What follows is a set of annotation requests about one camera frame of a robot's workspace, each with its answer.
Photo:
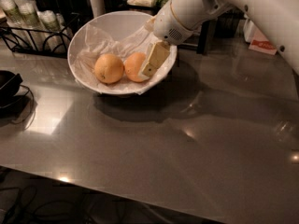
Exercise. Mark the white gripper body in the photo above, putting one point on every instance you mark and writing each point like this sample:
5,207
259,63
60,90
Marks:
168,25

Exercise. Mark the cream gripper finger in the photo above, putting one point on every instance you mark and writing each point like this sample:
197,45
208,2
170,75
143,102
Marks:
156,55
149,24

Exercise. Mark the orange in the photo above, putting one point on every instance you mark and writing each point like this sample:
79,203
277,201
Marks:
108,68
133,64

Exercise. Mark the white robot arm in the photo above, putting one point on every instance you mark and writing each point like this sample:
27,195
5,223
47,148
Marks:
278,20

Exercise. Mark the white bowl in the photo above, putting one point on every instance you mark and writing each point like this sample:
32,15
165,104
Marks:
118,22

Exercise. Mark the white paper bowl liner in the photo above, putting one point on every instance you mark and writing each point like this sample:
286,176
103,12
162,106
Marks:
102,42

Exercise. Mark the black condiment shelf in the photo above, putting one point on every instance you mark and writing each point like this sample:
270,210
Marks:
200,39

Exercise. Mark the white appliance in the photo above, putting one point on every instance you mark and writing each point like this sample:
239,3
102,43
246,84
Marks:
248,30

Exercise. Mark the white cylinder container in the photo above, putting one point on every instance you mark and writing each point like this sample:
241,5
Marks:
98,7

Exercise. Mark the red white card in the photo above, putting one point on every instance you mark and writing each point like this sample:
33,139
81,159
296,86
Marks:
261,44

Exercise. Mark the paper cup stack right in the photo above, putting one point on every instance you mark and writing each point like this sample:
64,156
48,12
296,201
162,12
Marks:
51,24

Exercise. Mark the paper cup stack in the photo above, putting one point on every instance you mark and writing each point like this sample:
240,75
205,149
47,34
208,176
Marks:
14,19
51,24
32,23

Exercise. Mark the paper cup stack middle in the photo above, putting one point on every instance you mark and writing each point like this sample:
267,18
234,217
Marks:
32,23

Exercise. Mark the paper cup stack far left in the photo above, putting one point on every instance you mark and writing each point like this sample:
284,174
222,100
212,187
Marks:
14,19

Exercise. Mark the black wire cup rack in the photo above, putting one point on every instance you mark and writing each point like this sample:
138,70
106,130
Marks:
10,39

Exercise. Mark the black tray with cable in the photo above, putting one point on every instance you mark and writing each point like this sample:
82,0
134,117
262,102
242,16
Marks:
16,100

